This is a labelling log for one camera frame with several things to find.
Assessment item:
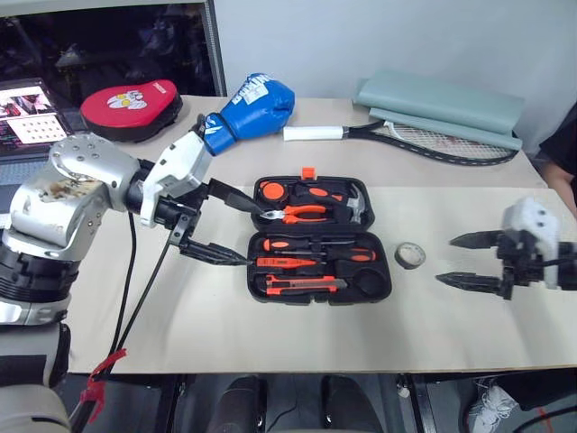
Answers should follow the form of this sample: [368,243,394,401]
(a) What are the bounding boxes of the white sneaker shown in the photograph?
[466,378,519,432]

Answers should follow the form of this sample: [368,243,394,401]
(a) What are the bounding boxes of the person in black shirt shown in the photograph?
[538,101,577,205]

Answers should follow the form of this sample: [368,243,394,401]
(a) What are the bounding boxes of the black plastic tool case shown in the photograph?
[246,166,393,308]

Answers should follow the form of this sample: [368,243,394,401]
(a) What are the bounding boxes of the black table frame leg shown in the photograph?
[396,373,430,433]
[161,373,196,433]

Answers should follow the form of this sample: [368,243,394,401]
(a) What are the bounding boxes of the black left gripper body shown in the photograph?
[154,180,212,253]

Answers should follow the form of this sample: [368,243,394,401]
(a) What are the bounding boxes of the open laptop computer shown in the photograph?
[0,77,76,213]

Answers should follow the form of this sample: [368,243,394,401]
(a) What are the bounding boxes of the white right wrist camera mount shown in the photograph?
[502,197,563,290]

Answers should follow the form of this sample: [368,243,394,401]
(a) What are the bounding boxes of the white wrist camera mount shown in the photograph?
[138,131,214,228]
[502,197,563,290]

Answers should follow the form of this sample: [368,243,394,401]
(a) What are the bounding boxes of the orange voltage tester pen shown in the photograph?
[255,255,319,270]

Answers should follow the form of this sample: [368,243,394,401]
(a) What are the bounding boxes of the long orange black screwdriver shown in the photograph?
[262,237,357,254]
[310,247,377,265]

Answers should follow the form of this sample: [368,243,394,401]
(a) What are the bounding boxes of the orange black utility knife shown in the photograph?
[264,273,348,297]

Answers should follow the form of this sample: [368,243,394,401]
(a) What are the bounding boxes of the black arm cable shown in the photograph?
[67,234,178,433]
[110,211,139,357]
[517,403,577,432]

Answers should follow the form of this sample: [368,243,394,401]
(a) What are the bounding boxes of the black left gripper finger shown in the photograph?
[179,241,249,268]
[207,179,265,216]

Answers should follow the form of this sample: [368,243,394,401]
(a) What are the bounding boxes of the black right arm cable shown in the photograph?
[517,403,577,432]

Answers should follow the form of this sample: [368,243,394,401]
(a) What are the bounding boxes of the grey-green folded mat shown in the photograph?
[353,68,527,152]

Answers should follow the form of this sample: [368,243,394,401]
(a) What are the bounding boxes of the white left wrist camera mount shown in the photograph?
[138,131,214,228]

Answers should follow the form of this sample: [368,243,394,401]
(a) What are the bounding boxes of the orange handled pliers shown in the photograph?
[260,205,329,226]

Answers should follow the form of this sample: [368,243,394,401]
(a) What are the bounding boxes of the blue boxing glove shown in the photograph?
[197,71,297,157]

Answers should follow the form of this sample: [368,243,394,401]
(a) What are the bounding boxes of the steel claw hammer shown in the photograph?
[333,181,372,226]

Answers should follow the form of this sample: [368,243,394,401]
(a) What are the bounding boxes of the red tape cable wrap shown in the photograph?
[80,347,129,419]

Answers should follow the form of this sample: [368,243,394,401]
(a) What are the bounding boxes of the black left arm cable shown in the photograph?
[110,211,139,357]
[67,234,178,433]

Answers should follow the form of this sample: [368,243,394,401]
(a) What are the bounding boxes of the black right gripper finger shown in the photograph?
[435,272,504,297]
[449,229,501,251]

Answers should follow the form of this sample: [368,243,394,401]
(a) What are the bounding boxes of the red black punching pad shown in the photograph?
[79,79,184,144]

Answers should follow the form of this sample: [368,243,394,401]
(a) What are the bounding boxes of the black electrical tape roll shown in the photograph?
[394,242,427,271]

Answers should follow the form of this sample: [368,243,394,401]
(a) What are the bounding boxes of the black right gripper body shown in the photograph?
[494,229,549,301]

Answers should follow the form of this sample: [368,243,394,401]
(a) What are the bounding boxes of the dark rounded shape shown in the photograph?
[215,374,268,433]
[320,374,376,433]

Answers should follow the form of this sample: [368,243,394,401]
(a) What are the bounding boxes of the black white-grip tennis racket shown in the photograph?
[282,119,520,167]

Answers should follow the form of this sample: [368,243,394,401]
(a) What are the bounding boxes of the grey metal frame post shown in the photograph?
[202,0,228,97]

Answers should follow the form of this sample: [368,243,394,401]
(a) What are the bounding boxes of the orange black tape measure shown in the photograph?
[259,180,288,202]

